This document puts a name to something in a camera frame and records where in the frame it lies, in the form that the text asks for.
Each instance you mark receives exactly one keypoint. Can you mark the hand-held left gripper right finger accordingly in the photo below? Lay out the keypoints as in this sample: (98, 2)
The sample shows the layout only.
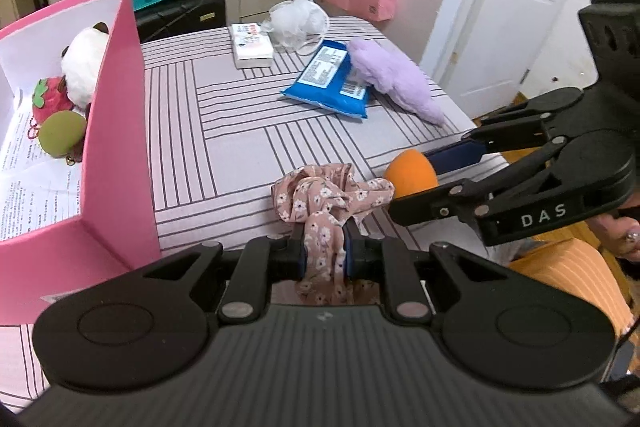
(348, 252)

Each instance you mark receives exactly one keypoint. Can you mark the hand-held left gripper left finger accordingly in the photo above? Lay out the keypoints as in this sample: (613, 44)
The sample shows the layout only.
(300, 252)

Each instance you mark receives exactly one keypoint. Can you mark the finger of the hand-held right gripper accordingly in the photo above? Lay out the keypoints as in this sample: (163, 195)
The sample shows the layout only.
(455, 157)
(430, 207)

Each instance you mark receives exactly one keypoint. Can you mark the orange plush ball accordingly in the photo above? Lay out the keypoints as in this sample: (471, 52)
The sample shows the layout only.
(410, 172)

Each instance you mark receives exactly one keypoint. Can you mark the floral fabric scrunchie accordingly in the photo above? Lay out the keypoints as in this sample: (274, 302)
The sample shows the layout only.
(320, 207)

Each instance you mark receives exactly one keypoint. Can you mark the purple fluffy plush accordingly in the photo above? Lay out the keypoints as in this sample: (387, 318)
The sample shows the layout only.
(395, 77)

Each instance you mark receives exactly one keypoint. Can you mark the blue wet wipes pack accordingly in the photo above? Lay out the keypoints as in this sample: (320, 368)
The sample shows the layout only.
(325, 77)

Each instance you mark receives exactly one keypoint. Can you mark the pink cardboard box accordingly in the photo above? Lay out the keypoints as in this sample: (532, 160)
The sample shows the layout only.
(120, 157)

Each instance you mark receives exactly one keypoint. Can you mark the green round plush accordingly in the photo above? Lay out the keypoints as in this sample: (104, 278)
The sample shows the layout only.
(62, 132)

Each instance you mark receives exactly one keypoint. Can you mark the white panda plush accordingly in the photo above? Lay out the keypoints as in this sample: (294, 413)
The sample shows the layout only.
(85, 62)

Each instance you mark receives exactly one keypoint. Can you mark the red strawberry plush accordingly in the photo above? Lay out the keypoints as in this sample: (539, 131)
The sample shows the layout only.
(50, 99)

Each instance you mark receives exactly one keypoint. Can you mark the person's right hand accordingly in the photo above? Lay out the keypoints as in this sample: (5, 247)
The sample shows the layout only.
(622, 237)

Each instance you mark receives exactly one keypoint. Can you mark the striped tablecloth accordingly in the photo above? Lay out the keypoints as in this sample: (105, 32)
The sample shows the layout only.
(225, 142)

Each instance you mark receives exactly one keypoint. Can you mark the white door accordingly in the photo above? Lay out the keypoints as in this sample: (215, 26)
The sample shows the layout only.
(520, 17)

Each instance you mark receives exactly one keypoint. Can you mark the white mesh bath sponge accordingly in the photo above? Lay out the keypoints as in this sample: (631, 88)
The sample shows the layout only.
(297, 22)

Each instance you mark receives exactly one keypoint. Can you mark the white tissue pack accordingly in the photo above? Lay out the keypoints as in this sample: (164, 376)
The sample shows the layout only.
(251, 44)

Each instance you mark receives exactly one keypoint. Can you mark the black suitcase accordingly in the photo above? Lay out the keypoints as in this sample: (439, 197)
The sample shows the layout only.
(185, 14)

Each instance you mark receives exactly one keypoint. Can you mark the printed paper sheet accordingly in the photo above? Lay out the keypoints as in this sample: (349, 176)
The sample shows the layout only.
(35, 187)

